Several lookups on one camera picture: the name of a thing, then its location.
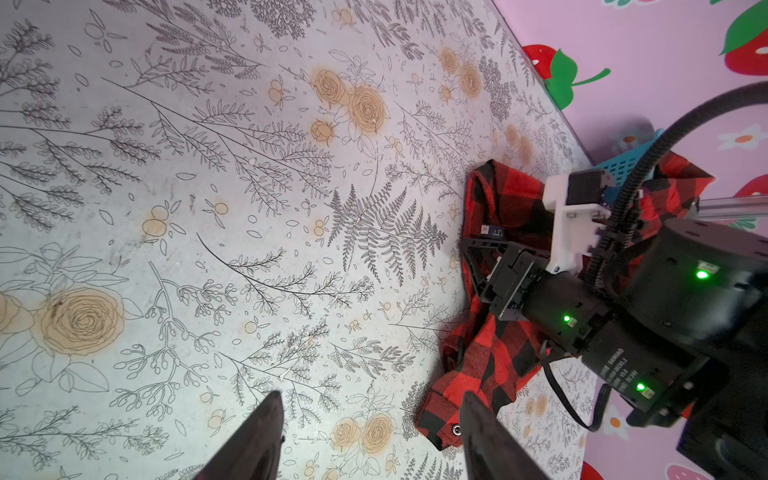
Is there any red black plaid shirt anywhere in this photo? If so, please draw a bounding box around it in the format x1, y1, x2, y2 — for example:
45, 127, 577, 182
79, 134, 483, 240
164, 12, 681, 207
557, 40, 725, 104
415, 153, 715, 451

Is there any teal plastic basket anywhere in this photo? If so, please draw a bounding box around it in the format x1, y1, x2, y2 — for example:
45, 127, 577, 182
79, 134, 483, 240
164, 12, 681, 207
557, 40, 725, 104
594, 129, 664, 208

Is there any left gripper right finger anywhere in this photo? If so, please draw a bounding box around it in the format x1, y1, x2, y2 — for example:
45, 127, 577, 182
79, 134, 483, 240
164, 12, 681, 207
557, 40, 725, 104
459, 392, 548, 480

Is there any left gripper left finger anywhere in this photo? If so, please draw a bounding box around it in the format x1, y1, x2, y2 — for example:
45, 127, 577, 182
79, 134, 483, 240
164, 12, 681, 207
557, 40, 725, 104
194, 391, 284, 480

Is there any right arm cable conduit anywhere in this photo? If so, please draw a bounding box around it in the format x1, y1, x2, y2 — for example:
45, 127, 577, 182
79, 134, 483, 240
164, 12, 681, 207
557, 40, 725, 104
584, 80, 768, 301

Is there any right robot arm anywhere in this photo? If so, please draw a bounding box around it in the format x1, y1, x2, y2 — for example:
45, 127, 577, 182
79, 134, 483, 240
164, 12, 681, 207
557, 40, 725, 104
461, 194, 767, 479

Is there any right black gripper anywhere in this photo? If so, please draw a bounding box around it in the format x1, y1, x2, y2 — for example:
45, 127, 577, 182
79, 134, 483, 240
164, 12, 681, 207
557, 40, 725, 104
461, 238, 612, 354

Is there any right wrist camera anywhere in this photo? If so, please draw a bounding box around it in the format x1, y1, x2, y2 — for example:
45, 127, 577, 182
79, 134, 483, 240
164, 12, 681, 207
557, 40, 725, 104
542, 169, 615, 275

